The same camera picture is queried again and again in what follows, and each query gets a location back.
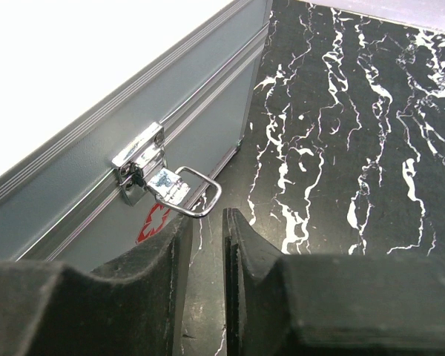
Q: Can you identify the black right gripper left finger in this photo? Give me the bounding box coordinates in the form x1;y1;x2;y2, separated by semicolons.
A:
0;215;193;355

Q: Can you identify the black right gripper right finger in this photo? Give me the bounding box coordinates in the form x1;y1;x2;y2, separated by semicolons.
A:
222;208;445;355

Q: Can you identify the grey metal medicine case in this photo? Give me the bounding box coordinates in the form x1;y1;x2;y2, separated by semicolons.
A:
0;1;271;270

